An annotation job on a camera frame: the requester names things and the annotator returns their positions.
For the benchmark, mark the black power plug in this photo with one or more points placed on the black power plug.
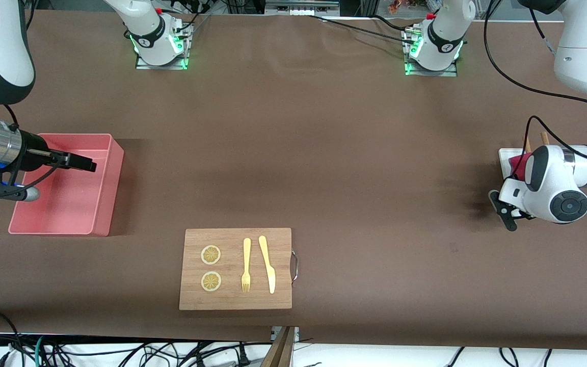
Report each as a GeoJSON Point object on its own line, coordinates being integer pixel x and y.
{"type": "Point", "coordinates": [242, 358]}

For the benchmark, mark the lemon slice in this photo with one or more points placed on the lemon slice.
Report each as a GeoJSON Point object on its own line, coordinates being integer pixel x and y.
{"type": "Point", "coordinates": [210, 281]}
{"type": "Point", "coordinates": [210, 255]}

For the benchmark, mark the yellow plastic knife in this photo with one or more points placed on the yellow plastic knife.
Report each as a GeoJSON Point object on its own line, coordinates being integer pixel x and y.
{"type": "Point", "coordinates": [271, 278]}

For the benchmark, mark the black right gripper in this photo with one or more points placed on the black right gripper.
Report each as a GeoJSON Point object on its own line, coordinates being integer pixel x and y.
{"type": "Point", "coordinates": [32, 151]}

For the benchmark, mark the wooden cutting board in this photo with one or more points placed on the wooden cutting board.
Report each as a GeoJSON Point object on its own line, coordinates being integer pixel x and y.
{"type": "Point", "coordinates": [232, 300]}

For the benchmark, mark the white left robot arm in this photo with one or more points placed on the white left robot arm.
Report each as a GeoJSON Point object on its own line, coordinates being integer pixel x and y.
{"type": "Point", "coordinates": [579, 56]}

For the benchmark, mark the small metal bracket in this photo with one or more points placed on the small metal bracket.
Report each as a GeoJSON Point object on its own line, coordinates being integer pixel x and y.
{"type": "Point", "coordinates": [296, 334]}

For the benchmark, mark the brown wooden beam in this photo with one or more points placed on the brown wooden beam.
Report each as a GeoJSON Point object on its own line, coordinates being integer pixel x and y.
{"type": "Point", "coordinates": [281, 351]}

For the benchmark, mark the yellow plastic fork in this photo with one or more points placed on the yellow plastic fork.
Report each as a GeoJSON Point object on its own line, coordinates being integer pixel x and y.
{"type": "Point", "coordinates": [246, 255]}

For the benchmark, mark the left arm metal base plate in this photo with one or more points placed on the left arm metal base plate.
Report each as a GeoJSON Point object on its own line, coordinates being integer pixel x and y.
{"type": "Point", "coordinates": [431, 73]}

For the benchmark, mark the colourful background clutter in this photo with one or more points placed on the colourful background clutter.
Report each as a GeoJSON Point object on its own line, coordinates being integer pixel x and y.
{"type": "Point", "coordinates": [410, 5]}

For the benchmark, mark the grey metal device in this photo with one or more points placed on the grey metal device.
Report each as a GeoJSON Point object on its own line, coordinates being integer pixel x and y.
{"type": "Point", "coordinates": [301, 6]}

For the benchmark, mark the pink plastic bin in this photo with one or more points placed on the pink plastic bin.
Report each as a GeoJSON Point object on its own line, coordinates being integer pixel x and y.
{"type": "Point", "coordinates": [69, 204]}

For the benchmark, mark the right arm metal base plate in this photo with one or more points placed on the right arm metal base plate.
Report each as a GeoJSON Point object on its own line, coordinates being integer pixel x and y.
{"type": "Point", "coordinates": [161, 67]}

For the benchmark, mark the red cloth napkin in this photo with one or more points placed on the red cloth napkin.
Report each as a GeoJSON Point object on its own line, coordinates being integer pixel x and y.
{"type": "Point", "coordinates": [517, 164]}

